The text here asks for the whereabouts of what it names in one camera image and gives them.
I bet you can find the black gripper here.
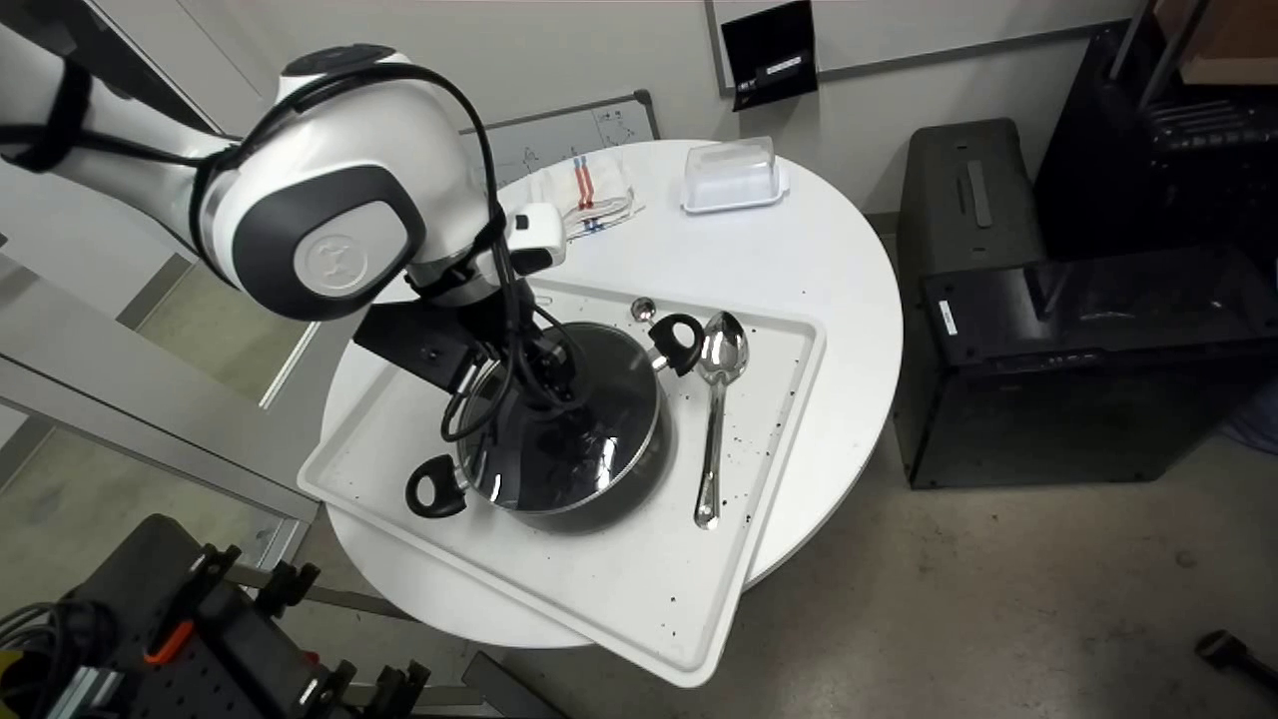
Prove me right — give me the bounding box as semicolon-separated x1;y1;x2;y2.
494;297;608;443

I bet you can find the glass pot lid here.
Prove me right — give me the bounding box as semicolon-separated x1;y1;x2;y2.
453;320;668;521

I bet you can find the large metal spoon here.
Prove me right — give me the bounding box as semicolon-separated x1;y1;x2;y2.
688;308;755;533

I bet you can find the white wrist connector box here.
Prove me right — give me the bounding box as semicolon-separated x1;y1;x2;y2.
498;194;575;280

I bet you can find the white plastic tray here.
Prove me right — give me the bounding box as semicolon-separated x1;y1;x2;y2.
290;273;829;696

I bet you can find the small leaning whiteboard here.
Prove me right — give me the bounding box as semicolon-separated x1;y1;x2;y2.
478;87;664;192

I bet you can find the clear plastic container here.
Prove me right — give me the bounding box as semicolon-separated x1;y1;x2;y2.
675;132;796;220

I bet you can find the black eraser holder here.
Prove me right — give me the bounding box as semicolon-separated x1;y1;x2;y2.
715;0;823;117

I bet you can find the black tool stand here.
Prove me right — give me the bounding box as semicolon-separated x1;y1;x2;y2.
0;510;447;719

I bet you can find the black cabinet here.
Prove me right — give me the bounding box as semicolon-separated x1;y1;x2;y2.
892;117;1278;494

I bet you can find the black storage unit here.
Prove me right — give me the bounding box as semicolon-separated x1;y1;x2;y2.
1034;16;1278;273

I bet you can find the cardboard box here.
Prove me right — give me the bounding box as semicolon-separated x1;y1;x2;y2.
1152;0;1278;92

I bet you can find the black pot with handles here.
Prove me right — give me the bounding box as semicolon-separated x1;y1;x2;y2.
405;308;711;529

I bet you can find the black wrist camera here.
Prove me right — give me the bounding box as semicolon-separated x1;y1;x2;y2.
348;297;502;398

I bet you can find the grey metal frame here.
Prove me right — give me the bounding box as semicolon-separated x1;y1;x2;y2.
0;252;330;533

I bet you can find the large wall whiteboard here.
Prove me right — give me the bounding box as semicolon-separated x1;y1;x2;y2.
702;0;1157;79

